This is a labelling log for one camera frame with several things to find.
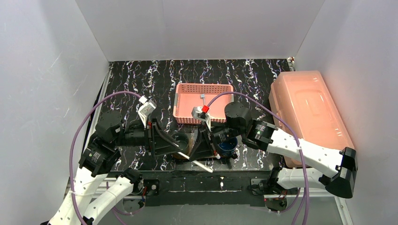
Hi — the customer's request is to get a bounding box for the dark blue cup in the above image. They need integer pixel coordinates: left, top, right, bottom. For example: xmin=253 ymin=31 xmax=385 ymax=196
xmin=218 ymin=137 xmax=238 ymax=159

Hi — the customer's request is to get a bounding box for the oval wooden tray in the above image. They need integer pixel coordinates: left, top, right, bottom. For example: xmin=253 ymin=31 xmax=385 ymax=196
xmin=172 ymin=151 xmax=238 ymax=161

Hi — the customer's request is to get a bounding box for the dark grey cup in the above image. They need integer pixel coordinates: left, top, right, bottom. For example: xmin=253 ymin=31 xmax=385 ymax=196
xmin=172 ymin=133 xmax=190 ymax=154

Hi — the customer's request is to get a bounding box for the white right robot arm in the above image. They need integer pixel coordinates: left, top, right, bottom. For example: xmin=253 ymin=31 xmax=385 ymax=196
xmin=190 ymin=102 xmax=358 ymax=199

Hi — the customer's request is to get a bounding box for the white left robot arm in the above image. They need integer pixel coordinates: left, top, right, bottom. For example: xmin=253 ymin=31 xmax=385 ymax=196
xmin=45 ymin=111 xmax=181 ymax=225

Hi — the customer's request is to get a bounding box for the pink perforated plastic basket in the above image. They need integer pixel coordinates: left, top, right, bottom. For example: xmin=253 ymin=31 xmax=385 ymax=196
xmin=173 ymin=83 xmax=234 ymax=124

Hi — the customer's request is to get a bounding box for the large pink storage box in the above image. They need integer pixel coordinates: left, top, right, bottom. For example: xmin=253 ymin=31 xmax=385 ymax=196
xmin=268 ymin=71 xmax=354 ymax=150

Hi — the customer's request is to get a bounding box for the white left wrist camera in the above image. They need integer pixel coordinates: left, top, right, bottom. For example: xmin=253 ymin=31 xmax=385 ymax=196
xmin=138 ymin=96 xmax=157 ymax=128

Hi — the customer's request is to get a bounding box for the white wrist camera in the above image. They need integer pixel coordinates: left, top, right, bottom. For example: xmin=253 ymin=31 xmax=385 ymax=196
xmin=138 ymin=96 xmax=157 ymax=128
xmin=191 ymin=106 xmax=211 ymax=130

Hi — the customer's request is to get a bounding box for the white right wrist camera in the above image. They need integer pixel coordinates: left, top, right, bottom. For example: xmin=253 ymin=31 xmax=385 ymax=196
xmin=191 ymin=106 xmax=211 ymax=130

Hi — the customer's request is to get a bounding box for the clear handled toothbrush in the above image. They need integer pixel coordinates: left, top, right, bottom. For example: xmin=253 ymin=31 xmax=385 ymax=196
xmin=200 ymin=93 xmax=207 ymax=109

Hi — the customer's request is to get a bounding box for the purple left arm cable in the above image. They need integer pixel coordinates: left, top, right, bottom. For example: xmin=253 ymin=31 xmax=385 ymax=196
xmin=69 ymin=90 xmax=147 ymax=225

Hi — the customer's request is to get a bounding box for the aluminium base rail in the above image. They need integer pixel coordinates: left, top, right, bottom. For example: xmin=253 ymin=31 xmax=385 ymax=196
xmin=261 ymin=188 xmax=354 ymax=225

